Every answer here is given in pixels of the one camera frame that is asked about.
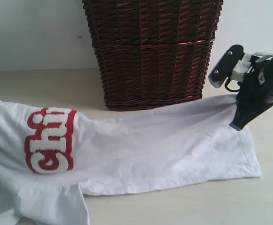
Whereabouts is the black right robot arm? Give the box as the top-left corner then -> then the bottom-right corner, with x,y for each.
230,57 -> 273,131

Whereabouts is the dark brown wicker basket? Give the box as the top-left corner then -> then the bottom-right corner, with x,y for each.
83,0 -> 223,111

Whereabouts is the white t-shirt red lettering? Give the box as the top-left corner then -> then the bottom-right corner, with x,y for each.
0,95 -> 261,225

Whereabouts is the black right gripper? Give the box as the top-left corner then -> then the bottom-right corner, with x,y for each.
229,72 -> 273,131

